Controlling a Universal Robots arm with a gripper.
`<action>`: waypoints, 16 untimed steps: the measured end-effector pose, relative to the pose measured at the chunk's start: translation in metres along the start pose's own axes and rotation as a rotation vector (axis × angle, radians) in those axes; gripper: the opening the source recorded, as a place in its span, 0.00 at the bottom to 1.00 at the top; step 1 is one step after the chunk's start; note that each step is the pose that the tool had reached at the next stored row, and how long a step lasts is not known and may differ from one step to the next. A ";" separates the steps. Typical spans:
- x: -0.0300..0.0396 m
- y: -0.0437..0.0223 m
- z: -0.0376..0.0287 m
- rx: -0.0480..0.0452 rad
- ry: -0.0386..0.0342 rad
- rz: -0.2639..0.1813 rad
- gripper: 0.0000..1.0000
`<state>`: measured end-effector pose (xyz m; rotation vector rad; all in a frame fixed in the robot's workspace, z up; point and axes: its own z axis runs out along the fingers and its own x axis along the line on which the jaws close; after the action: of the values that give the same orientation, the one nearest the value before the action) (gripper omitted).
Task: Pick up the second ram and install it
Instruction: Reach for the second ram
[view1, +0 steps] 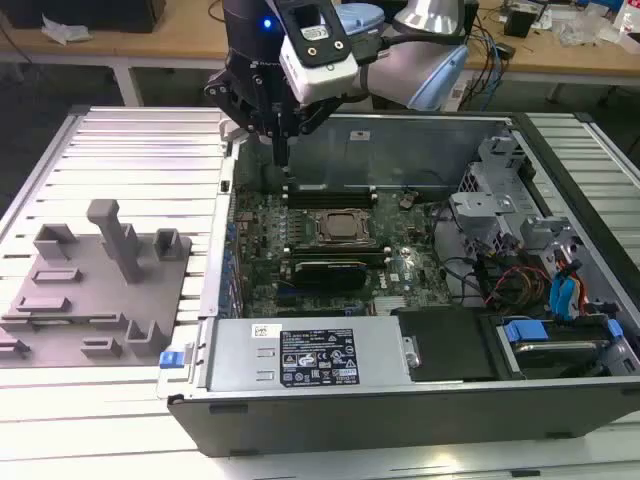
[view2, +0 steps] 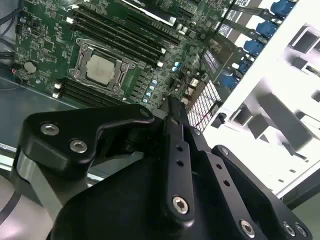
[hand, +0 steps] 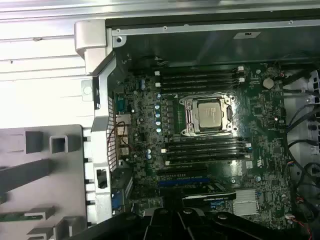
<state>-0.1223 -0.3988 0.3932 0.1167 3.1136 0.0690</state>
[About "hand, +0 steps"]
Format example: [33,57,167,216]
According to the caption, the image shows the grey parts rack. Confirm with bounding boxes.
[0,124,89,240]

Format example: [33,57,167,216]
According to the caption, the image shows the black Nvidia graphics card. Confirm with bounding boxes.
[157,183,238,208]

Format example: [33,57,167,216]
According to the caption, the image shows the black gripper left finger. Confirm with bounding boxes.
[86,191,176,240]

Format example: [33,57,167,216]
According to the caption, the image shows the silver CPU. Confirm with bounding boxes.
[197,101,224,129]

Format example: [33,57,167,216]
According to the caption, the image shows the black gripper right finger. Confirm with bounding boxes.
[174,191,313,240]

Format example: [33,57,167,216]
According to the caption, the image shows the red and black wire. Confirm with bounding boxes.
[107,120,133,154]

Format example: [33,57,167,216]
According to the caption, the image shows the black and silver PC case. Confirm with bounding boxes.
[74,0,320,240]

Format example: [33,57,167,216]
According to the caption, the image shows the blue rear port connector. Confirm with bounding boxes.
[115,97,127,113]

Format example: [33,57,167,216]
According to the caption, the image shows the black cable bundle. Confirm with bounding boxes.
[282,59,320,226]

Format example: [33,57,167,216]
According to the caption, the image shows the blue PCIe expansion slot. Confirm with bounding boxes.
[158,178,210,188]

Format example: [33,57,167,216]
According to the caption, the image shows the silver Ethernet port block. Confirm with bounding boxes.
[115,114,131,126]

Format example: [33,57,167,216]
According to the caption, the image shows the green motherboard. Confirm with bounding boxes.
[111,58,305,226]

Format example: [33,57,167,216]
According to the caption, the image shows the black CPU socket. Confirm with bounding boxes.
[179,92,238,139]

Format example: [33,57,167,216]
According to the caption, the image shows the silver finned heat sink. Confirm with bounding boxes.
[233,189,260,216]

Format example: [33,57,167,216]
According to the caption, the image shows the silver drive cage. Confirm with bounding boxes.
[283,67,320,176]

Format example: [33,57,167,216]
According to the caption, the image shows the metal socket cover frame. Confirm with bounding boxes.
[184,97,235,135]

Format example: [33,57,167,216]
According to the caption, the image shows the thin wire locking lever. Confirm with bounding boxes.
[181,92,237,101]
[181,132,237,139]

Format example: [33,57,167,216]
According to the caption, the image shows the black PCIe expansion slot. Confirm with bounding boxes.
[156,168,209,177]

